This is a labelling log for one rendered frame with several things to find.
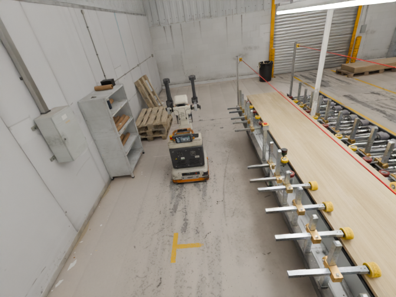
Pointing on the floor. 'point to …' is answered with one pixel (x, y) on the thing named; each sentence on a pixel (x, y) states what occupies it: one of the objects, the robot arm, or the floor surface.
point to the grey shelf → (114, 159)
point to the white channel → (320, 55)
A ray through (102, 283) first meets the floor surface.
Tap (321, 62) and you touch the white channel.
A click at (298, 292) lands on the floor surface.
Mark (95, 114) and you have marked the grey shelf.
